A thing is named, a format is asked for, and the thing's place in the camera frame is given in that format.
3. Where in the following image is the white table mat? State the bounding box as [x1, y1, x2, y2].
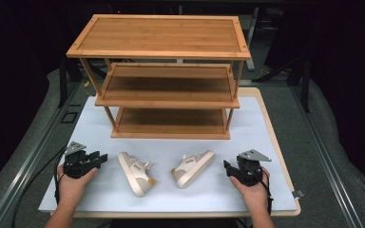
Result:
[38, 95, 298, 213]

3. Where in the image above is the long black cable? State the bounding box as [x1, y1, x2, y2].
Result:
[10, 145, 68, 228]

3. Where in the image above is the person's right hand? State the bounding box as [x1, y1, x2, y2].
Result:
[229, 166, 272, 214]

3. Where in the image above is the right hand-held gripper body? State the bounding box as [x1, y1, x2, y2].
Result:
[236, 148, 273, 187]

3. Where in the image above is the wooden table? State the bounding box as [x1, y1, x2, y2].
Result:
[49, 86, 301, 219]

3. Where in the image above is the beige right-foot sneaker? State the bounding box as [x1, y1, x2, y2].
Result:
[170, 149, 217, 190]

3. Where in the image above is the three-tier wooden shelf rack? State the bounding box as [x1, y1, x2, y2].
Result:
[66, 13, 252, 141]

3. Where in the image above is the short black cable loop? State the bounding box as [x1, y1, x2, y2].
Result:
[53, 154, 62, 205]

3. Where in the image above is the aluminium rail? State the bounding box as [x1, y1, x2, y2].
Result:
[288, 85, 364, 228]
[0, 80, 88, 228]

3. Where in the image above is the beige left-foot sneaker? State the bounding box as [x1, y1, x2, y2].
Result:
[117, 151, 157, 199]

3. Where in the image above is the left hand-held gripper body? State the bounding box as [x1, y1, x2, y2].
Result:
[62, 141, 97, 180]

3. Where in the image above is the white stand post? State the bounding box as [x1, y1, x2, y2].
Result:
[245, 7, 259, 71]

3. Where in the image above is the black stand leg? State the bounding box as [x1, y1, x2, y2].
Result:
[58, 56, 68, 108]
[299, 52, 311, 112]

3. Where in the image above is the person's left hand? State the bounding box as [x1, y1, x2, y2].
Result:
[56, 164, 100, 207]

